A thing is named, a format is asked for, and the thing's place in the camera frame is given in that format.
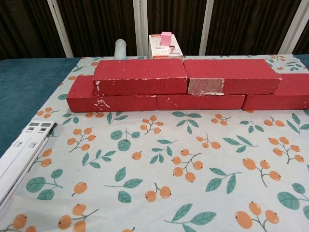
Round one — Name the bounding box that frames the red brick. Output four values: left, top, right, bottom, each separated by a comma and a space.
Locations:
66, 75, 157, 113
155, 93, 247, 111
242, 73, 309, 111
92, 59, 189, 97
183, 59, 283, 96

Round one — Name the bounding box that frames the white lamp product box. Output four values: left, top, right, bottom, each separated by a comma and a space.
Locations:
148, 33, 183, 60

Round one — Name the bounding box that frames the clear cling film roll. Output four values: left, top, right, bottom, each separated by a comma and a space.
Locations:
114, 38, 127, 60

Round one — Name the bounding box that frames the small pink cube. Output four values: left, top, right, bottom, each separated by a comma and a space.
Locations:
161, 31, 172, 46

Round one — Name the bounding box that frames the white folding stand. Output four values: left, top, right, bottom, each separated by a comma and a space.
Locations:
0, 120, 59, 214

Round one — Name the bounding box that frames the white metal frame pole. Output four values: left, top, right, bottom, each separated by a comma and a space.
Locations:
277, 0, 309, 55
199, 0, 218, 57
133, 0, 149, 57
47, 0, 74, 58

